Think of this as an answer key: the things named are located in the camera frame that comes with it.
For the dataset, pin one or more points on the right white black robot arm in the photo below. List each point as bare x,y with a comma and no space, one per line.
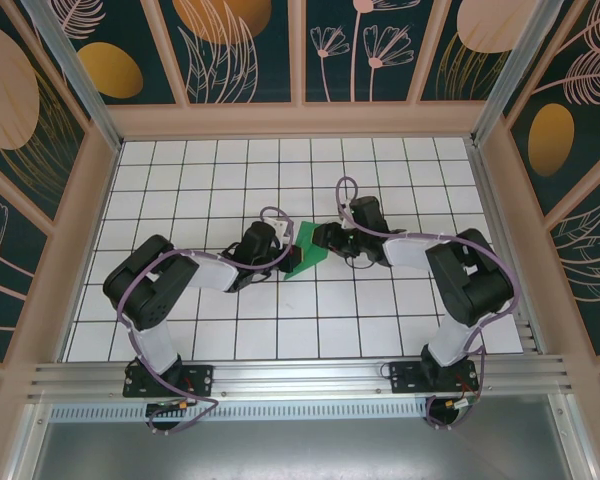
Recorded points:
470,285

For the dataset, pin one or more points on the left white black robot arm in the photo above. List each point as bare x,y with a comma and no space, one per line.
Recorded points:
145,290

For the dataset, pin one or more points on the grey metal sheet panel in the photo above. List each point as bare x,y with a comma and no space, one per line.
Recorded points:
300,450

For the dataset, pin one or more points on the small black controller board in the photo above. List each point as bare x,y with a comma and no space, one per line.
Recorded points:
165,406
460,404

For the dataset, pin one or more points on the long aluminium mounting rail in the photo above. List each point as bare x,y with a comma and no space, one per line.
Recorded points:
300,372

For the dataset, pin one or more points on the aluminium side rail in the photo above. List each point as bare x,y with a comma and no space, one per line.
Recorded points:
491,190

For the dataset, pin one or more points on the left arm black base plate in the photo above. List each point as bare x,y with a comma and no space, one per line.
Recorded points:
200,380

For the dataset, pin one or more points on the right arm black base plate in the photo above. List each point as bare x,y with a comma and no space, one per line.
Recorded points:
405,377

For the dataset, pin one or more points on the aluminium frame post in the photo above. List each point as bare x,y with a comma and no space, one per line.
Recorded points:
512,75
77,75

